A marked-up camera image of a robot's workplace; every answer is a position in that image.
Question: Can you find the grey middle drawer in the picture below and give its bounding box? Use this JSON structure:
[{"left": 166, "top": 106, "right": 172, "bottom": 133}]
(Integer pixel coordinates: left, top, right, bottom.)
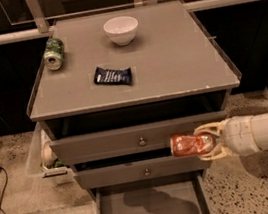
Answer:
[{"left": 74, "top": 155, "right": 212, "bottom": 190}]

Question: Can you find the grey drawer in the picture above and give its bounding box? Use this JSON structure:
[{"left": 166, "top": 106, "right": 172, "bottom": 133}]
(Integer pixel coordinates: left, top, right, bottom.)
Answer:
[
  {"left": 74, "top": 155, "right": 212, "bottom": 190},
  {"left": 50, "top": 111, "right": 226, "bottom": 166},
  {"left": 95, "top": 172, "right": 214, "bottom": 214}
]

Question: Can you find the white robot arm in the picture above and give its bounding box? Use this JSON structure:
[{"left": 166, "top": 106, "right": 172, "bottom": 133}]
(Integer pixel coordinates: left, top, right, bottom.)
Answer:
[{"left": 194, "top": 113, "right": 268, "bottom": 161}]

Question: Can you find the grey bottom drawer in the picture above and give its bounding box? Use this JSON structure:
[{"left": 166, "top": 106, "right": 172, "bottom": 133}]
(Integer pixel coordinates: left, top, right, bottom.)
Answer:
[{"left": 95, "top": 172, "right": 214, "bottom": 214}]

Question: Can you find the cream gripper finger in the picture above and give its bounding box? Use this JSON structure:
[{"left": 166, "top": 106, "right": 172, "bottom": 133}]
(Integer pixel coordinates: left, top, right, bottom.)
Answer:
[
  {"left": 194, "top": 121, "right": 224, "bottom": 137},
  {"left": 199, "top": 144, "right": 231, "bottom": 161}
]

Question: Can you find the grey drawer cabinet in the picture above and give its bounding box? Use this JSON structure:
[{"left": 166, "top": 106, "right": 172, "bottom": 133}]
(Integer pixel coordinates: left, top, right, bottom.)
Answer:
[{"left": 27, "top": 1, "right": 241, "bottom": 201}]

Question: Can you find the white ceramic bowl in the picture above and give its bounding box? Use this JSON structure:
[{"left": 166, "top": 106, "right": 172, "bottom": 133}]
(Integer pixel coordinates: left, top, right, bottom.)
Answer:
[{"left": 103, "top": 16, "right": 139, "bottom": 46}]

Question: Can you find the green soda can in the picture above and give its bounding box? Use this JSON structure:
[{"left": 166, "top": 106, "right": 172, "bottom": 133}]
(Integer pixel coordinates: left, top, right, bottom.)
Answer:
[{"left": 43, "top": 37, "right": 64, "bottom": 70}]

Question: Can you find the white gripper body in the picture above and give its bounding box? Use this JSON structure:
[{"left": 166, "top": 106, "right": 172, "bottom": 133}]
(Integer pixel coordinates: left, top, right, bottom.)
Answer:
[{"left": 221, "top": 116, "right": 259, "bottom": 156}]

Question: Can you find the grey top drawer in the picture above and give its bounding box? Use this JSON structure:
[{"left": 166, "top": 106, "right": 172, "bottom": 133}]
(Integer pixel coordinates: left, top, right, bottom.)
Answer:
[{"left": 50, "top": 111, "right": 226, "bottom": 166}]

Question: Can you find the clear plastic storage bin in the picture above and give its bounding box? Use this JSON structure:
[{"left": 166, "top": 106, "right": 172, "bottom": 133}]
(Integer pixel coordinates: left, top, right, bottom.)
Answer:
[{"left": 26, "top": 123, "right": 74, "bottom": 185}]

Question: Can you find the blue snack packet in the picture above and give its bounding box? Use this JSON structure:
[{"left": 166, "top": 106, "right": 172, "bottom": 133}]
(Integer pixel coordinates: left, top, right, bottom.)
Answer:
[{"left": 93, "top": 67, "right": 133, "bottom": 86}]

